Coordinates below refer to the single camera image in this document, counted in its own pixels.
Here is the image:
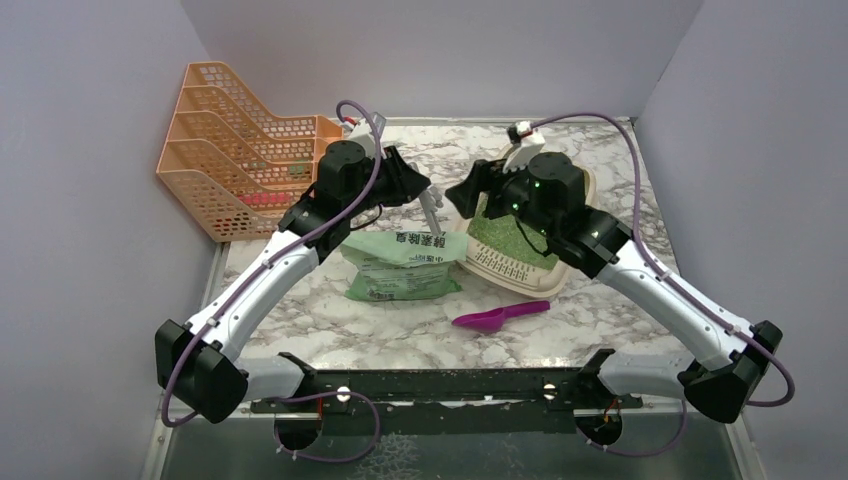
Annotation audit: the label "orange mesh file rack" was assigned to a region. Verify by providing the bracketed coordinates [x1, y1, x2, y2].
[156, 61, 344, 243]

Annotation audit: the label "green litter pellets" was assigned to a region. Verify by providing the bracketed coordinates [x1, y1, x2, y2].
[467, 194, 558, 270]

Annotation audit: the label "white bag sealing clip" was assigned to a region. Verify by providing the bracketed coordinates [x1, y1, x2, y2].
[418, 185, 443, 236]

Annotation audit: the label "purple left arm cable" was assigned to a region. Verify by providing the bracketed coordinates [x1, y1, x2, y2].
[160, 99, 386, 465]

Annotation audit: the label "purple plastic litter scoop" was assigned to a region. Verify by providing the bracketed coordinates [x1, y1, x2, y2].
[451, 300, 550, 333]

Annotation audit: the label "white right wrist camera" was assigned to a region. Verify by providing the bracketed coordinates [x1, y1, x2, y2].
[502, 121, 545, 172]

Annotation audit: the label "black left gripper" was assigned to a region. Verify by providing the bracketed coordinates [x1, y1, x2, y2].
[345, 146, 432, 218]

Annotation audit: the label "green litter bag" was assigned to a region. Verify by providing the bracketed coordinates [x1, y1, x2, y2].
[339, 231, 469, 302]

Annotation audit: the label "beige plastic litter box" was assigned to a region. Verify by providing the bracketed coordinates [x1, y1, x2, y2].
[456, 159, 595, 298]

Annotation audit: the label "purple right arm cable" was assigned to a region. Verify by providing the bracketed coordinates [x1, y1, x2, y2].
[529, 112, 796, 460]

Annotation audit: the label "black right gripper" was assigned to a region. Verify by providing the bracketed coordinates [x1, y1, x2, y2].
[444, 153, 558, 241]

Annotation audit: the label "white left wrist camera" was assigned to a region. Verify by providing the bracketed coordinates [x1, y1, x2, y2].
[341, 112, 387, 157]

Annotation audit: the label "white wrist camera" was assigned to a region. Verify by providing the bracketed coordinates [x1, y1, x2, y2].
[341, 112, 387, 157]
[502, 121, 545, 172]

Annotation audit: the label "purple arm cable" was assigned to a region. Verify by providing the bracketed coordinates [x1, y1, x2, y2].
[529, 112, 796, 460]
[160, 99, 386, 465]

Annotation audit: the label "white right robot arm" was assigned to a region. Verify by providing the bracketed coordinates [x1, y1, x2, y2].
[445, 153, 782, 424]

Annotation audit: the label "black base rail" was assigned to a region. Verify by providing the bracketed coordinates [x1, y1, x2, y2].
[250, 367, 642, 436]

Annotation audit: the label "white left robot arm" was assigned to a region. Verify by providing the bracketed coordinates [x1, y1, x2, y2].
[154, 140, 431, 427]

